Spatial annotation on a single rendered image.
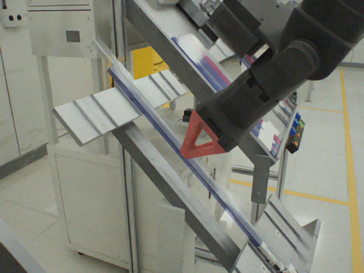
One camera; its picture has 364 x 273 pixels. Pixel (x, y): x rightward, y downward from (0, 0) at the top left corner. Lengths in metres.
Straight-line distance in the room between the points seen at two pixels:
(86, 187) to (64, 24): 0.67
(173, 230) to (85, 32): 0.81
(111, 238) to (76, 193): 0.26
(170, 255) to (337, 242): 1.42
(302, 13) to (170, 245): 0.53
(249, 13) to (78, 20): 0.96
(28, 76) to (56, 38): 1.47
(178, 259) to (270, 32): 0.50
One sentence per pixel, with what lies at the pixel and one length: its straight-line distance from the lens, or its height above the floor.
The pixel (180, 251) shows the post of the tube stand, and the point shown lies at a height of 0.72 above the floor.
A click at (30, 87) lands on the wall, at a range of 2.82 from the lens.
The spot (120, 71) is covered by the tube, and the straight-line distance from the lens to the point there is 0.49.
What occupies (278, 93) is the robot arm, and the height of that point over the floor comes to 1.09.
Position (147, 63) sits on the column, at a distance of 3.31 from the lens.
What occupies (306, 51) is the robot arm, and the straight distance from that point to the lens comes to 0.30.
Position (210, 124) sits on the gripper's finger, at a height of 1.05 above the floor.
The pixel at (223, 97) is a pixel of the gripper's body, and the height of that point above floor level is 1.08.
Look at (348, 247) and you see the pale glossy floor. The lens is 2.02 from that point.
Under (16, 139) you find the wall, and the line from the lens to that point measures 2.79.
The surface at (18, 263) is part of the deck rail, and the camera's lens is 0.46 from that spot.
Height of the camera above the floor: 1.19
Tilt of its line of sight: 22 degrees down
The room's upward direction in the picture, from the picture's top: straight up
